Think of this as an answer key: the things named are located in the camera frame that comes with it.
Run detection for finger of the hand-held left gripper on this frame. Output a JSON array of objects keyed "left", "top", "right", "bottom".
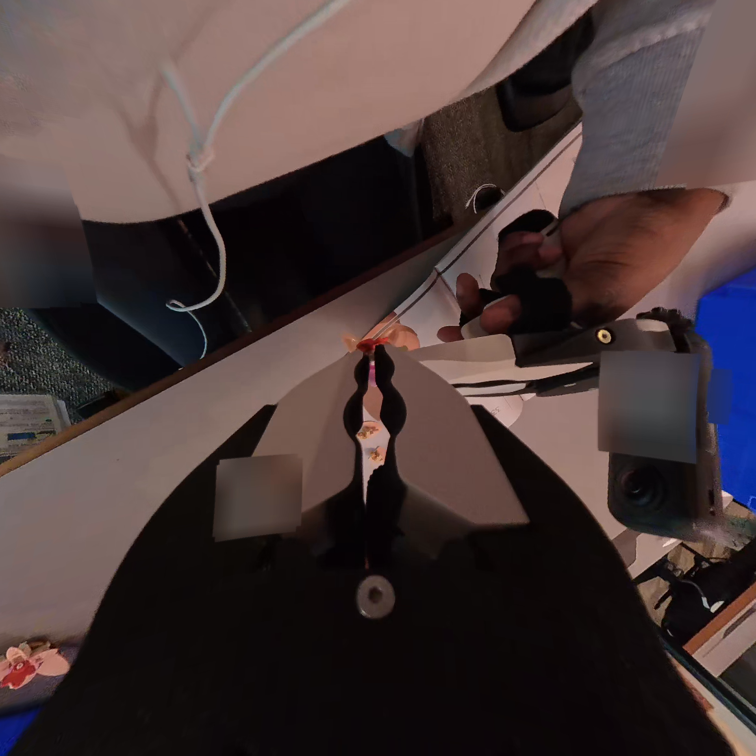
[
  {"left": 412, "top": 334, "right": 522, "bottom": 367},
  {"left": 452, "top": 365, "right": 602, "bottom": 399}
]

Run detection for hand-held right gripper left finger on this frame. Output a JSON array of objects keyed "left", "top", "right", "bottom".
[{"left": 254, "top": 353, "right": 368, "bottom": 513}]

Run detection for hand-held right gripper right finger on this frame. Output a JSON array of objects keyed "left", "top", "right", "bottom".
[{"left": 367, "top": 347, "right": 530, "bottom": 563}]

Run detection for person's left forearm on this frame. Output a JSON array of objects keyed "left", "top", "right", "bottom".
[{"left": 557, "top": 0, "right": 756, "bottom": 221}]

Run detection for grey desk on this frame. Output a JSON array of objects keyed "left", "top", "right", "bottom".
[{"left": 0, "top": 229, "right": 627, "bottom": 718}]

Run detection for person's left hand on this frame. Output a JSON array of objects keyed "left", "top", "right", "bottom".
[{"left": 437, "top": 188, "right": 728, "bottom": 345}]

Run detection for blue plastic bin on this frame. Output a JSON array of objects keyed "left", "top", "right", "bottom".
[{"left": 696, "top": 294, "right": 756, "bottom": 510}]

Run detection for beige textured seat cover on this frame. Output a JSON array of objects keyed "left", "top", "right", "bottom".
[{"left": 422, "top": 89, "right": 584, "bottom": 224}]

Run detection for dark trousers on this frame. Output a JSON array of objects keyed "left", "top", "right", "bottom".
[{"left": 83, "top": 217, "right": 252, "bottom": 368}]

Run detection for black chair base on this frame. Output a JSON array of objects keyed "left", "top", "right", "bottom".
[{"left": 633, "top": 539, "right": 756, "bottom": 640}]

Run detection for black chair part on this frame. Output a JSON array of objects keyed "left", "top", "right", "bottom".
[{"left": 495, "top": 11, "right": 596, "bottom": 133}]

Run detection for printed paper box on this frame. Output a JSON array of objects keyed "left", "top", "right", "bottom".
[{"left": 0, "top": 393, "right": 73, "bottom": 469}]

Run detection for white and wooden furniture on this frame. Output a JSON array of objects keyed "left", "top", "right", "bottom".
[{"left": 666, "top": 591, "right": 756, "bottom": 700}]

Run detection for cream and red brick flower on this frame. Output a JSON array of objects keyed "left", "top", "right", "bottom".
[{"left": 0, "top": 637, "right": 72, "bottom": 691}]

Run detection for white drawstring cord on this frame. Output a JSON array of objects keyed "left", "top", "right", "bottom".
[
  {"left": 465, "top": 182, "right": 504, "bottom": 212},
  {"left": 158, "top": 0, "right": 356, "bottom": 362}
]

